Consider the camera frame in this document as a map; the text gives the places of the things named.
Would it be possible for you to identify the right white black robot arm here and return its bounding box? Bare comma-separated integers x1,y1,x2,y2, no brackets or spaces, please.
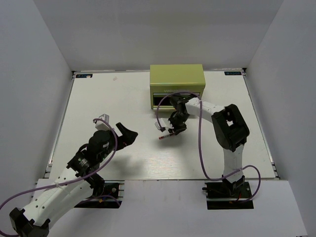
167,95,250,197

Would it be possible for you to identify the blue corner label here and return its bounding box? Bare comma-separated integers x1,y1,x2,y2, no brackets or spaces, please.
224,71,242,76
76,74,93,79

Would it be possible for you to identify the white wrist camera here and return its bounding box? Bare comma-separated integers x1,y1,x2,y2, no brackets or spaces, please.
93,114,111,131
155,118,173,132

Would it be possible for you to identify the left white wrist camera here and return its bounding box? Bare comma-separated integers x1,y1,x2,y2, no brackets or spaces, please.
93,114,111,131

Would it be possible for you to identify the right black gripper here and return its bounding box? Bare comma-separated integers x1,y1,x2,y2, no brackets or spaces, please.
166,113,192,136

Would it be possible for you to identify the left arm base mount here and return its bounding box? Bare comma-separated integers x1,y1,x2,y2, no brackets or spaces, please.
75,181,124,209

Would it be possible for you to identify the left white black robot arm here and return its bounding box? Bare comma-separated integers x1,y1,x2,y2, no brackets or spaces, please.
9,118,138,237

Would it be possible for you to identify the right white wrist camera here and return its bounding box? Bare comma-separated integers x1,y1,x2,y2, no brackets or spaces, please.
155,118,173,132

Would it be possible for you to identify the left blue corner label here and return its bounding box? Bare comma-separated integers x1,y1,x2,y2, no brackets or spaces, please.
76,74,93,79

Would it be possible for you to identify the green metal drawer chest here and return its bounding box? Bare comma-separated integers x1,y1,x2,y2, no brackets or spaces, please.
150,64,206,110

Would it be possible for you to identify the right blue corner label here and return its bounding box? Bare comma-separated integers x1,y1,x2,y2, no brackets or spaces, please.
224,71,242,76

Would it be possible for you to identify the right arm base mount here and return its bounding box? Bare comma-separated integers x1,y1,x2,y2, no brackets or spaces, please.
202,182,254,210

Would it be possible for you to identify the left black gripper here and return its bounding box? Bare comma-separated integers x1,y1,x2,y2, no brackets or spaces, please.
99,122,138,161

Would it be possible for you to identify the red gel pen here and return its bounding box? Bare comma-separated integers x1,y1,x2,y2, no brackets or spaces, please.
159,133,174,140

